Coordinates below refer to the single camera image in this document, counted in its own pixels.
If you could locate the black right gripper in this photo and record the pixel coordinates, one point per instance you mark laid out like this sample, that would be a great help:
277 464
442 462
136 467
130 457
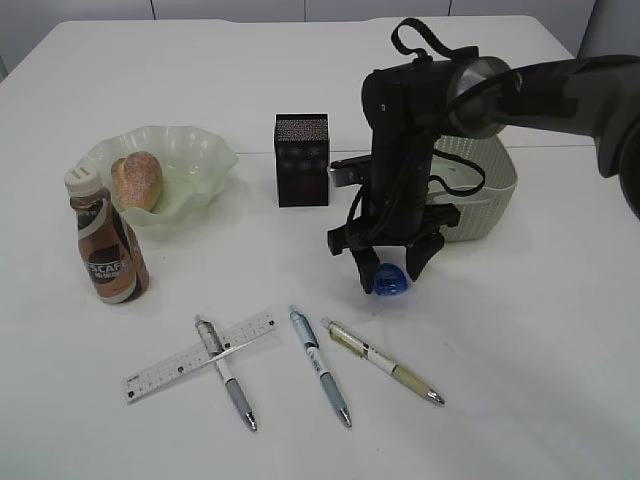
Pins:
405 109

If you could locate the blue pencil sharpener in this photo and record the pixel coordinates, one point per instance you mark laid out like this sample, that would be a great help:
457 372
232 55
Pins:
389 280

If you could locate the cream green pen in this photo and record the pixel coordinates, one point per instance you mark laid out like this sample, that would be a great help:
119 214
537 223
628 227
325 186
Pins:
369 352

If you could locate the sugared bread roll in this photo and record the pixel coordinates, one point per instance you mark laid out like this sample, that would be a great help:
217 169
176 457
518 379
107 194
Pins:
138 180

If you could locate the brown coffee drink bottle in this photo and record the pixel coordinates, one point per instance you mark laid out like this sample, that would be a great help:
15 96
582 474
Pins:
107 245

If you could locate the clear plastic ruler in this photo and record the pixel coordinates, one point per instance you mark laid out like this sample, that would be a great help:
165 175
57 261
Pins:
180 366

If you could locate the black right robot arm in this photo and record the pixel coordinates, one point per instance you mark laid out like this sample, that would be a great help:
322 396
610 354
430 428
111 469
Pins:
595 97

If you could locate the blue clip grey pen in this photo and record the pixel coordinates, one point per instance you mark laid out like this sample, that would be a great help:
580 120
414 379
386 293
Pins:
307 336

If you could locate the pale green plastic basket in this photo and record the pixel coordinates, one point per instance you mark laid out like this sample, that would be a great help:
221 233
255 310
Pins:
479 212

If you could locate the black perforated pen holder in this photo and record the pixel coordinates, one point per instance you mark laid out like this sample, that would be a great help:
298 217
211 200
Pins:
301 147

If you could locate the grey grip clear pen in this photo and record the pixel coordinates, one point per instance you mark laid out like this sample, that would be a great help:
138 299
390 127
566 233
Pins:
227 375

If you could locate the pale green wavy glass bowl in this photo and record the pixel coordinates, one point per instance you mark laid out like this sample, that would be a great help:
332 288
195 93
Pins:
195 164

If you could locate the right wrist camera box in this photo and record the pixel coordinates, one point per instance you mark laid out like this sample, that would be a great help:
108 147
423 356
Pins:
350 171

